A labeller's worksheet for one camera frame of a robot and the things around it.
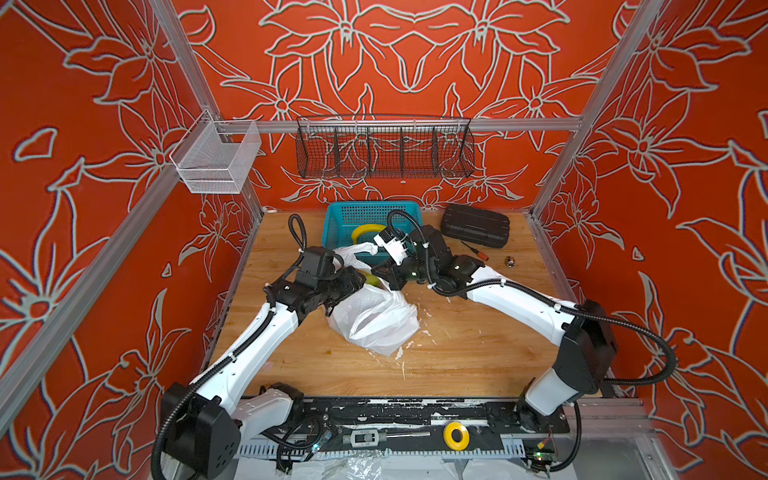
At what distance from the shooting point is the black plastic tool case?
106 cm

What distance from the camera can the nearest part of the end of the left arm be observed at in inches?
21.6

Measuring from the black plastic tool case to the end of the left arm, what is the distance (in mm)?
501
